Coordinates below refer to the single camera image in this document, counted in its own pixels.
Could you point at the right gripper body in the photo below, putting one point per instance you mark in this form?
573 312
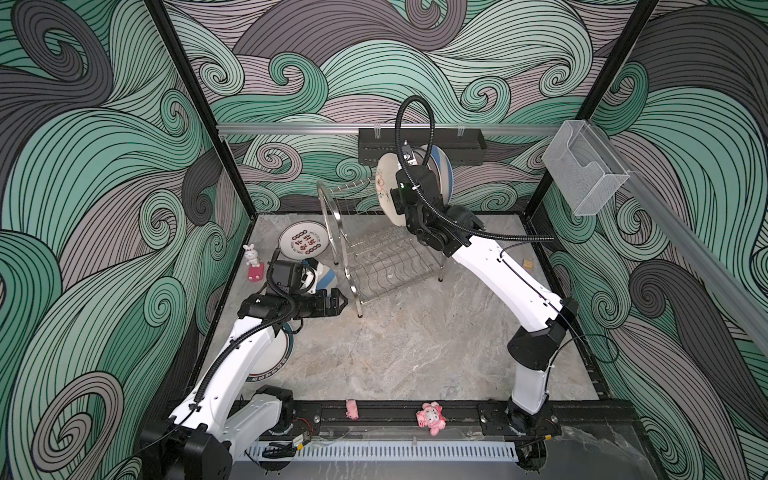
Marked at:
407 199

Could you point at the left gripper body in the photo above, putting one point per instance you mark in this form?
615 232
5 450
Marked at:
312 305

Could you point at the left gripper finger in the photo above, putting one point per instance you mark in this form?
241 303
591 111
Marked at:
341 299
341 311

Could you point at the blue striped plate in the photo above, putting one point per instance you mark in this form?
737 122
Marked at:
326 278
441 166

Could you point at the cream plate floral drawing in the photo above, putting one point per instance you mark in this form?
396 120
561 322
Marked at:
386 181

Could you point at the white plate green red rim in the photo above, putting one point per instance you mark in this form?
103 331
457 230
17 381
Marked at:
275 357

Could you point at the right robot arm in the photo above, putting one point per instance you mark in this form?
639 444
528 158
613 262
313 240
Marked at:
541 313

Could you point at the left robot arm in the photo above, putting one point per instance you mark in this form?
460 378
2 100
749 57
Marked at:
203 435

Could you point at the white rabbit figurine pink base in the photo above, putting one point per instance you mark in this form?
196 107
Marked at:
255 267

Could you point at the white plate red characters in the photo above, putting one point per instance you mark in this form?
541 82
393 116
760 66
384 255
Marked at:
303 240

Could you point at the small pink figurine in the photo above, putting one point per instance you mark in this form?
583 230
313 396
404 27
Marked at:
352 410

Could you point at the pink pig toy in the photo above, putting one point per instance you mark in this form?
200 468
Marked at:
430 417

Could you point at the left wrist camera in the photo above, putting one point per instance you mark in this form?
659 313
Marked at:
295 277

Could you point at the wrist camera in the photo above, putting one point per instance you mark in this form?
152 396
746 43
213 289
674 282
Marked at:
407 154
295 277

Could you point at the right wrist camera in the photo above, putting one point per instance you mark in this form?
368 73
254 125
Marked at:
407 154

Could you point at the steel wire dish rack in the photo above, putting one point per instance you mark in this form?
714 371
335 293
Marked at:
376 257

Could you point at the black wall shelf basket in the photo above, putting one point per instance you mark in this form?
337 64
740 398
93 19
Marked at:
463 148

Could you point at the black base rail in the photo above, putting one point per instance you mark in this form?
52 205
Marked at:
328 419

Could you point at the white slotted cable duct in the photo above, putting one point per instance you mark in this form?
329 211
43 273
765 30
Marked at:
402 451

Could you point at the clear acrylic wall holder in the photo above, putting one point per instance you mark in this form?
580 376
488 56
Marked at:
587 169

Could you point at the aluminium wall rail back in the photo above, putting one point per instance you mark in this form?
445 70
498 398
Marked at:
306 128

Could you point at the aluminium wall rail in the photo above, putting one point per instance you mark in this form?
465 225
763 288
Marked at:
656 185
306 128

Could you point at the aluminium wall rail right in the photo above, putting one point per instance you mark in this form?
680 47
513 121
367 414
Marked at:
656 185

